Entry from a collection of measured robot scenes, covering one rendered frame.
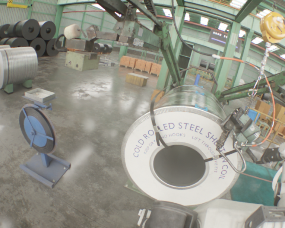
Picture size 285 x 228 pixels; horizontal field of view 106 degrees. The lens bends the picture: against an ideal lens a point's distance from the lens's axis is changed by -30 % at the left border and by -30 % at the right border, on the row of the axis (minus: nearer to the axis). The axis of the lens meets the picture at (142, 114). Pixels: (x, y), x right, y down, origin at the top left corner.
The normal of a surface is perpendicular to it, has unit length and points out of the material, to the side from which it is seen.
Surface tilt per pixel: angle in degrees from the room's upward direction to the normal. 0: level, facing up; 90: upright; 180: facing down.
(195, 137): 90
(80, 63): 90
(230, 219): 26
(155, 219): 56
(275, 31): 90
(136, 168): 90
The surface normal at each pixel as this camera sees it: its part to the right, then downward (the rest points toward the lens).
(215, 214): -0.59, -0.69
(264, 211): 0.18, -0.89
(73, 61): -0.34, 0.30
